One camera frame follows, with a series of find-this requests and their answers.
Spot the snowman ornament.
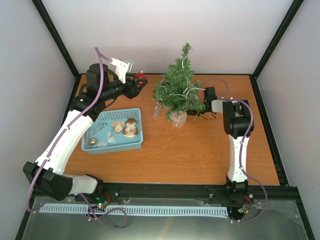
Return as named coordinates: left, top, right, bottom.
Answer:
left=122, top=118, right=139, bottom=138

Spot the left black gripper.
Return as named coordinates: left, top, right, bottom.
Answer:
left=101, top=74, right=148, bottom=101

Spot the clear plastic battery box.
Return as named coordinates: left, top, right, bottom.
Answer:
left=152, top=104, right=161, bottom=118

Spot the purple floor cable loop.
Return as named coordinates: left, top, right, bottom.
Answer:
left=79, top=193, right=128, bottom=230

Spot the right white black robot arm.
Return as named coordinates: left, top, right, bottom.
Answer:
left=204, top=87, right=254, bottom=204

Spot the small green christmas tree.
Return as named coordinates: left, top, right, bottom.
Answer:
left=151, top=42, right=207, bottom=128

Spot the light blue cable duct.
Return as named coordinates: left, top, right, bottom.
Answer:
left=39, top=203, right=228, bottom=218

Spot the beige wooden heart ornament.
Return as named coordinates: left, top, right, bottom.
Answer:
left=111, top=121, right=126, bottom=133

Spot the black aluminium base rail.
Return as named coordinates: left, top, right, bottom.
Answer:
left=32, top=181, right=298, bottom=208

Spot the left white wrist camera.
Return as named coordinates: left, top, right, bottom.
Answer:
left=110, top=57, right=134, bottom=84

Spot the blue plastic basket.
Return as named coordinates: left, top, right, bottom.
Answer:
left=81, top=108, right=144, bottom=155

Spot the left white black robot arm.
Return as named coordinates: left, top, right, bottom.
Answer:
left=23, top=63, right=148, bottom=202

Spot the red ball ornament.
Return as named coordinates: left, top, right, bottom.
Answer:
left=133, top=70, right=147, bottom=81

